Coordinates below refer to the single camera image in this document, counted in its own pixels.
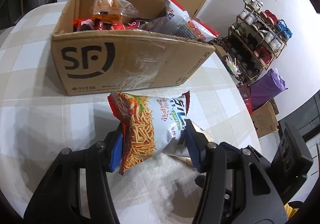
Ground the noodle snack bag front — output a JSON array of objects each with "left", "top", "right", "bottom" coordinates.
[{"left": 107, "top": 91, "right": 190, "bottom": 174}]

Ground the noodle snack bag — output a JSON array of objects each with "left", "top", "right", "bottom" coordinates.
[
  {"left": 160, "top": 0, "right": 220, "bottom": 43},
  {"left": 107, "top": 91, "right": 190, "bottom": 174}
]

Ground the red snack packet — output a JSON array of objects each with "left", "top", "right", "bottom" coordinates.
[{"left": 73, "top": 17, "right": 151, "bottom": 32}]

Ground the clear orange cracker sleeve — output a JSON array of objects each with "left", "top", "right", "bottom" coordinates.
[{"left": 92, "top": 0, "right": 139, "bottom": 24}]

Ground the purple snack bag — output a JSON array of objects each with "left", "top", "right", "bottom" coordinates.
[{"left": 138, "top": 16, "right": 170, "bottom": 32}]

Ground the yellow sleeve forearm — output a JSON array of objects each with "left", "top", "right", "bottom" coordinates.
[{"left": 284, "top": 201, "right": 303, "bottom": 219}]

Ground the small cardboard box floor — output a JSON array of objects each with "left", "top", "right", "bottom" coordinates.
[{"left": 251, "top": 102, "right": 279, "bottom": 138}]

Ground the white trash bin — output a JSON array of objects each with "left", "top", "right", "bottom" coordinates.
[{"left": 222, "top": 54, "right": 242, "bottom": 81}]

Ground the wooden shoe rack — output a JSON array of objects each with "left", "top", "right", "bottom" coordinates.
[{"left": 219, "top": 0, "right": 292, "bottom": 83}]

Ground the SF cardboard box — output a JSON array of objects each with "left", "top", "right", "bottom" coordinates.
[{"left": 51, "top": 0, "right": 215, "bottom": 95}]

